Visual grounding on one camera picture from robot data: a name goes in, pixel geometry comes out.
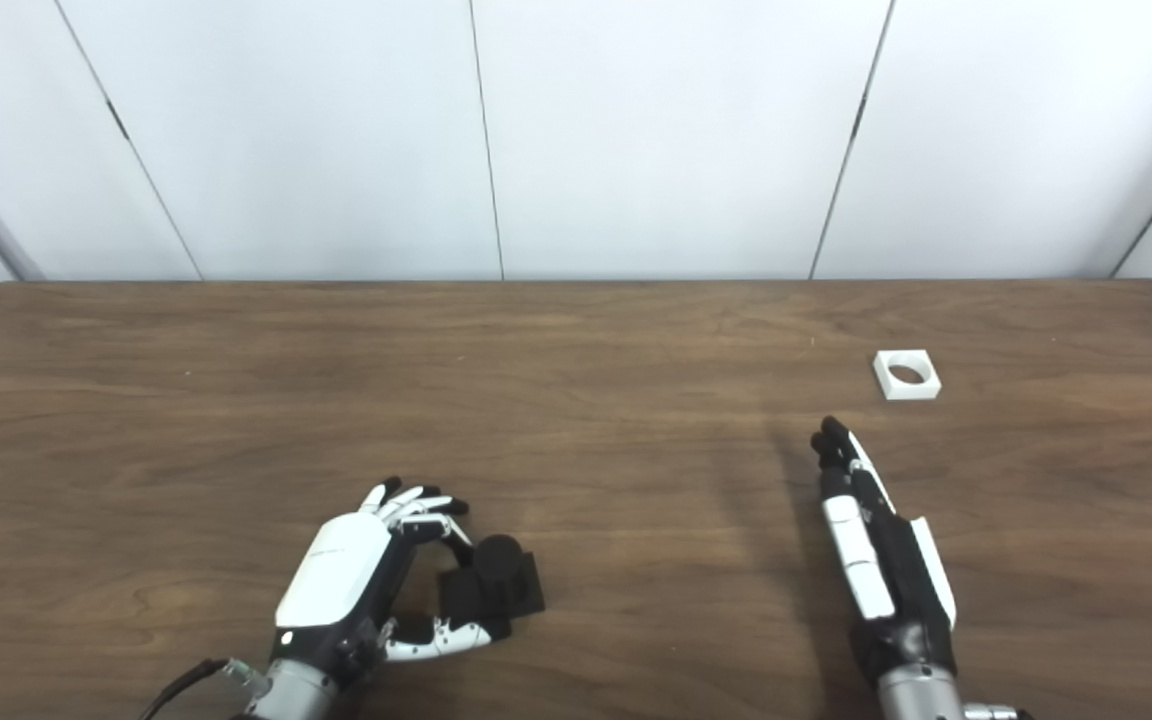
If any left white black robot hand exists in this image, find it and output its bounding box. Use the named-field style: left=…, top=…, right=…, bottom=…
left=271, top=477, right=513, bottom=692

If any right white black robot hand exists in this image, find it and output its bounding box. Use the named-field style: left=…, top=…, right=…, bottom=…
left=810, top=416, right=959, bottom=687

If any black peg with square base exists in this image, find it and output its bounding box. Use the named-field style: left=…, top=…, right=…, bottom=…
left=436, top=534, right=547, bottom=643

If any white square piece with hole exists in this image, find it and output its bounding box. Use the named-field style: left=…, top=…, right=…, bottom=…
left=873, top=349, right=942, bottom=402

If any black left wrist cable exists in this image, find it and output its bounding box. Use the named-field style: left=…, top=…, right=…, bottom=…
left=141, top=657, right=239, bottom=720

